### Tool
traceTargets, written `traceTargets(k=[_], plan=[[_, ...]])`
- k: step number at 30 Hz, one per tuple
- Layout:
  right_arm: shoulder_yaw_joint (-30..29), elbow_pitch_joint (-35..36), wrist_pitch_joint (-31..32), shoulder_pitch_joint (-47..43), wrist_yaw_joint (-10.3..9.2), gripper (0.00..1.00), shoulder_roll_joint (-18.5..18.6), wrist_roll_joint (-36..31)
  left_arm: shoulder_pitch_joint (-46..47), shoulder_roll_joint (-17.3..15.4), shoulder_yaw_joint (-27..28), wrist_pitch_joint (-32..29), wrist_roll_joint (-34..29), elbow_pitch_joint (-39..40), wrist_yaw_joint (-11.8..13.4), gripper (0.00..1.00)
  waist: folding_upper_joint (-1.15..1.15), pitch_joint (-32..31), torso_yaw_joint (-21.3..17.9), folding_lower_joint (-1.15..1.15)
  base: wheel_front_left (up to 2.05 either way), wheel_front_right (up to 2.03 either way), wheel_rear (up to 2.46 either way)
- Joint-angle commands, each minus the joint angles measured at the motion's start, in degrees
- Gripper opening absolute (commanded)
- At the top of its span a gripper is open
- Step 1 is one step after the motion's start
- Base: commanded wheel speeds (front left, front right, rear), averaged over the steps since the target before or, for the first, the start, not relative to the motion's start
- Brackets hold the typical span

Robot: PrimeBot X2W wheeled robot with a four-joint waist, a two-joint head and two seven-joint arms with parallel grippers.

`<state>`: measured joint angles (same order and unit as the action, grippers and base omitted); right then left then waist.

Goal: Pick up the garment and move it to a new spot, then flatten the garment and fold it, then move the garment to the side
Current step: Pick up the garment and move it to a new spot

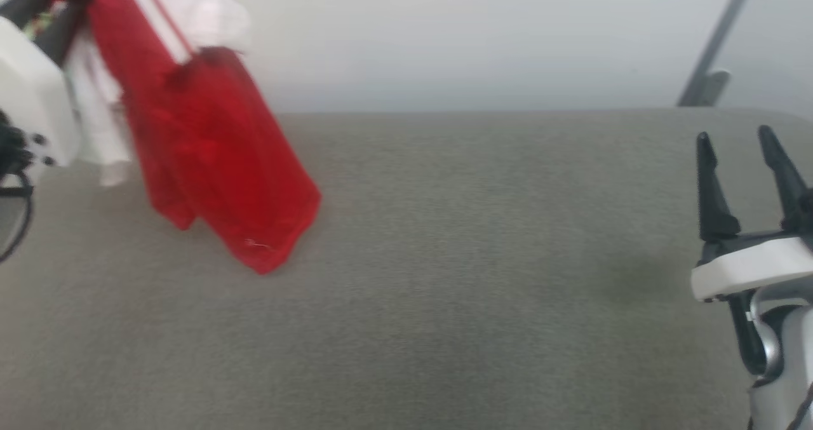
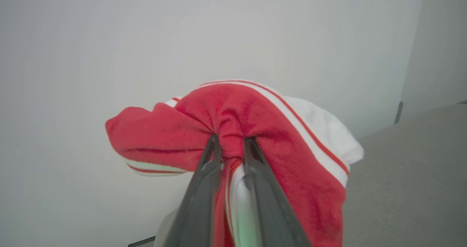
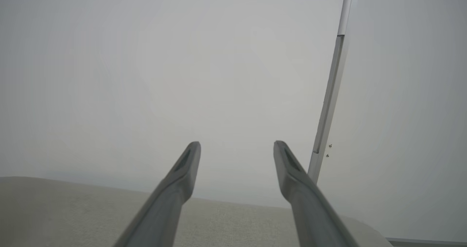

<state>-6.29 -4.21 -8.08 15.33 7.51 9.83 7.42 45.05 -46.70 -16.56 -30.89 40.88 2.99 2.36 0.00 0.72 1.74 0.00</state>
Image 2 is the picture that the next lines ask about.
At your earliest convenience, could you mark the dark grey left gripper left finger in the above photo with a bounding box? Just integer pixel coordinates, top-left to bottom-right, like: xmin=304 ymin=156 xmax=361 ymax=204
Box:
xmin=162 ymin=133 xmax=224 ymax=247

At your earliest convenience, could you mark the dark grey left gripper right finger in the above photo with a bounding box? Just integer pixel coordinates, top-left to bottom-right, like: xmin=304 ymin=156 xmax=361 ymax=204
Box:
xmin=243 ymin=137 xmax=313 ymax=247

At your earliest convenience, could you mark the red garment with white stripes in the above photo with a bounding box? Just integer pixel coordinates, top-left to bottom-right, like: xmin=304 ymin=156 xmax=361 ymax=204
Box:
xmin=105 ymin=79 xmax=364 ymax=247

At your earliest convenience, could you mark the black skirting strip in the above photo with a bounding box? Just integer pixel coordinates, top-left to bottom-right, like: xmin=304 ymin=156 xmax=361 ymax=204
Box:
xmin=128 ymin=236 xmax=156 ymax=247

